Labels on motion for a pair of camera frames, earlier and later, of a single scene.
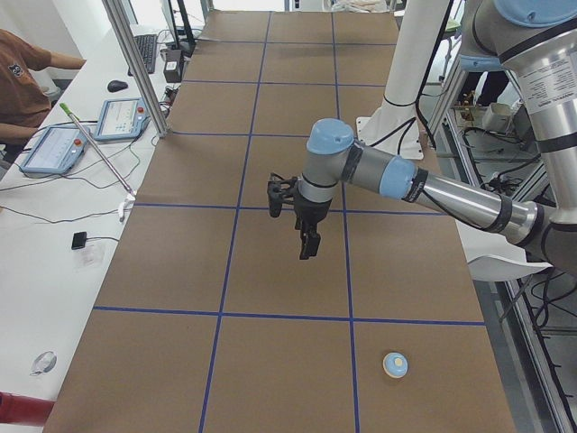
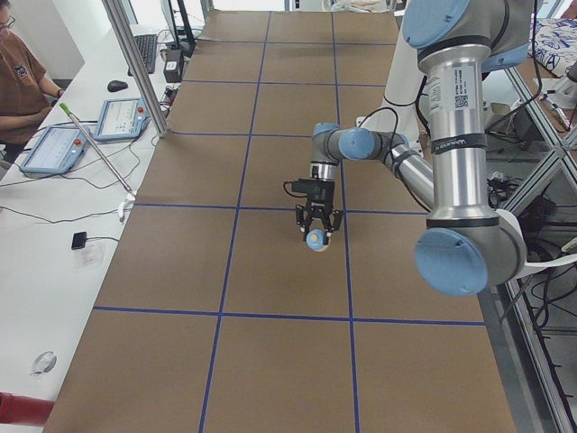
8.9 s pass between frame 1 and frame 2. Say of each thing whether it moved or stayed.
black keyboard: stayed
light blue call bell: moved
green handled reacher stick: stayed
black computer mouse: stayed
